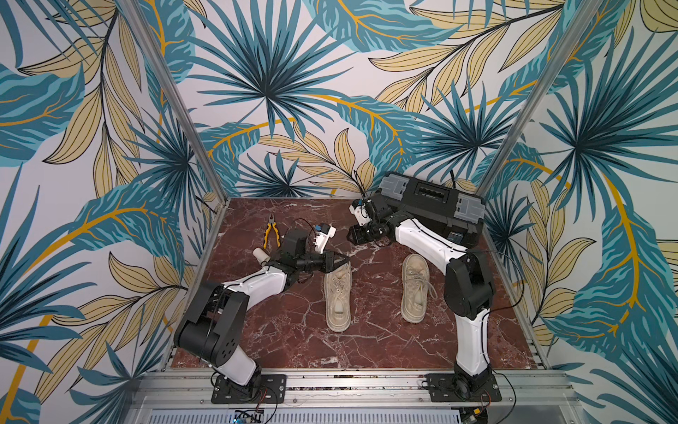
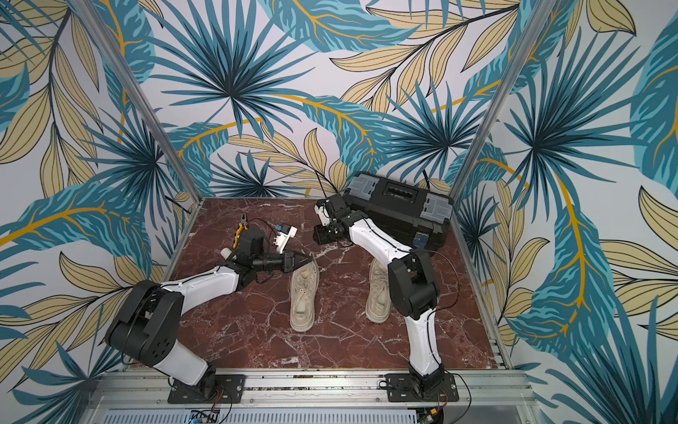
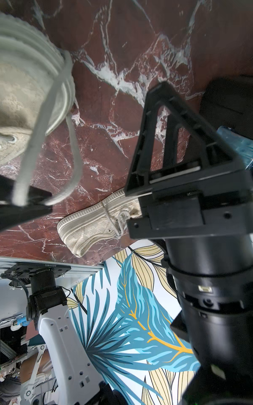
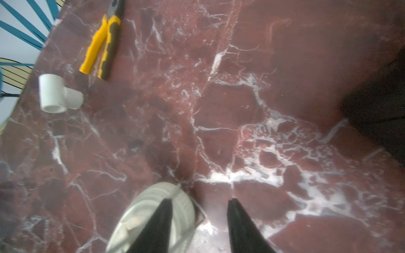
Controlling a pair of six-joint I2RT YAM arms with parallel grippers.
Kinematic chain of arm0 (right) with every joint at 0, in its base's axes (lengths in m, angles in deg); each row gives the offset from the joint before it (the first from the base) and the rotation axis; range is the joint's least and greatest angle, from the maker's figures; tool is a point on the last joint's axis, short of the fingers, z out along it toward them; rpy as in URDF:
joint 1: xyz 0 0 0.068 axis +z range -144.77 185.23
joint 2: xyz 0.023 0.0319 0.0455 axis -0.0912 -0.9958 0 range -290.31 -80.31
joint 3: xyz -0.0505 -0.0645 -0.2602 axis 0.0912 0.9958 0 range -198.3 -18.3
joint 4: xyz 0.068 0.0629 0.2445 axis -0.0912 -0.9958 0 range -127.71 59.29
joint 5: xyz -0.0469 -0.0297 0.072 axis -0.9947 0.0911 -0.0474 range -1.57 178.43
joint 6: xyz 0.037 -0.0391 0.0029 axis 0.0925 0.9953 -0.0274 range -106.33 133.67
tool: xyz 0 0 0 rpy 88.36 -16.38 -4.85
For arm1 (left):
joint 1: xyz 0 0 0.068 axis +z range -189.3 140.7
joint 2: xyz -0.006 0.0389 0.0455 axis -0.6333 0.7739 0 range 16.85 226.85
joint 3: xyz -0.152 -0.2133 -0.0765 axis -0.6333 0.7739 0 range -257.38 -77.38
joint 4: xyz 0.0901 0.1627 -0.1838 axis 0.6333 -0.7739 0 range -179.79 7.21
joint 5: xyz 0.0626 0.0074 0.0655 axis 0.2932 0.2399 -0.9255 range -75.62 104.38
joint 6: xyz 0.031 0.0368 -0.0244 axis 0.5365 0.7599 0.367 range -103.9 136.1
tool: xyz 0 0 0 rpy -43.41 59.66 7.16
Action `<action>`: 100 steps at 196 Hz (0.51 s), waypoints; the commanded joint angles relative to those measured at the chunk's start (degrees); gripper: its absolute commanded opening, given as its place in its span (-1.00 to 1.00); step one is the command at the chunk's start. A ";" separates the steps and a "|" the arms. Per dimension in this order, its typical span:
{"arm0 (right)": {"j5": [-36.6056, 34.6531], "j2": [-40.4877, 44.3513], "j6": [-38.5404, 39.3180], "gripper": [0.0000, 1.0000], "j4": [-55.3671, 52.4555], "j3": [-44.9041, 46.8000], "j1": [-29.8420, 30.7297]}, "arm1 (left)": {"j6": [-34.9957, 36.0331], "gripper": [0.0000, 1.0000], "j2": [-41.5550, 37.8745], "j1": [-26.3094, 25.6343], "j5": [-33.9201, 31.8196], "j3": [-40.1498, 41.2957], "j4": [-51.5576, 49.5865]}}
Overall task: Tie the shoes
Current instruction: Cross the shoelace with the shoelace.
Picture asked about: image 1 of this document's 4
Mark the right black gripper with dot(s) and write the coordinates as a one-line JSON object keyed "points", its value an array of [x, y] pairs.
{"points": [[363, 231]]}

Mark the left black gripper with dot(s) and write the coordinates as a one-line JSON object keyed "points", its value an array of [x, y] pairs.
{"points": [[328, 265]]}

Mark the beige sneaker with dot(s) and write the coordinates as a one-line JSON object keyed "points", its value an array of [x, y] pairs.
{"points": [[337, 295], [416, 282]]}

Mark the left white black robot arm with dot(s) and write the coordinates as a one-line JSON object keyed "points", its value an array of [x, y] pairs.
{"points": [[213, 324]]}

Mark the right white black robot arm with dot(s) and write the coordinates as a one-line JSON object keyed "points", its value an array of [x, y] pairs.
{"points": [[469, 288]]}

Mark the black grey toolbox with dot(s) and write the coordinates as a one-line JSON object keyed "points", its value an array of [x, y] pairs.
{"points": [[453, 214]]}

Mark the small beige cylinder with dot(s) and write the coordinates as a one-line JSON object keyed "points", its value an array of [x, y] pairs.
{"points": [[261, 256]]}

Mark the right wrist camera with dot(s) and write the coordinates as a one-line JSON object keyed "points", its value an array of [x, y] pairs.
{"points": [[359, 211]]}

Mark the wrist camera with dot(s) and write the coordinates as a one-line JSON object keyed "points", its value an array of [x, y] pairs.
{"points": [[359, 211], [323, 234]]}

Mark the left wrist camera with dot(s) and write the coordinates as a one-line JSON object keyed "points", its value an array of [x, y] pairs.
{"points": [[323, 234]]}

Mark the yellow handled pliers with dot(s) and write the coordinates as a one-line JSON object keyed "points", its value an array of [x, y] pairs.
{"points": [[272, 235]]}

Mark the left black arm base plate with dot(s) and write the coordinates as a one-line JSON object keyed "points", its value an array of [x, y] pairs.
{"points": [[263, 389]]}

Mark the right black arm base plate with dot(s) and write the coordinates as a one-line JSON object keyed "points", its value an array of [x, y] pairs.
{"points": [[448, 387]]}

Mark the aluminium front rail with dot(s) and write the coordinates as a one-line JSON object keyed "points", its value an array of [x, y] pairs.
{"points": [[356, 396]]}

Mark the right aluminium corner post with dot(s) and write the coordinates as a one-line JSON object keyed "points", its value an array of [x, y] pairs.
{"points": [[556, 59]]}

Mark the aluminium corner post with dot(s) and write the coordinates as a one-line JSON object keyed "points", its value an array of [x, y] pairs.
{"points": [[556, 59], [157, 62]]}

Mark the left aluminium corner post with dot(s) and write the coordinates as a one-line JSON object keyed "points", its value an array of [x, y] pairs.
{"points": [[157, 62]]}

